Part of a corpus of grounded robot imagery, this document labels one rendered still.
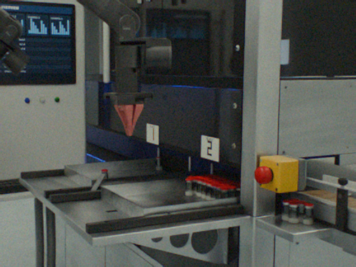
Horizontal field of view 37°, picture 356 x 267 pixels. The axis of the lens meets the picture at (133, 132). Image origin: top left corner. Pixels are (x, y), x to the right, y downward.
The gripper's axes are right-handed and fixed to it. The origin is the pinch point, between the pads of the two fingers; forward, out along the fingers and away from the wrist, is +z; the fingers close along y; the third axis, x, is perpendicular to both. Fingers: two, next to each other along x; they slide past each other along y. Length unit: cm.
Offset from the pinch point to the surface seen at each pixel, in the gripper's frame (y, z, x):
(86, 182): 0.5, 17.7, 33.0
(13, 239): 22, 104, 265
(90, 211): -6.5, 20.2, 10.0
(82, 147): 19, 15, 91
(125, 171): 21, 19, 53
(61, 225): 25, 63, 146
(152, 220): 2.4, 19.6, -7.0
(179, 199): 19.2, 20.3, 11.0
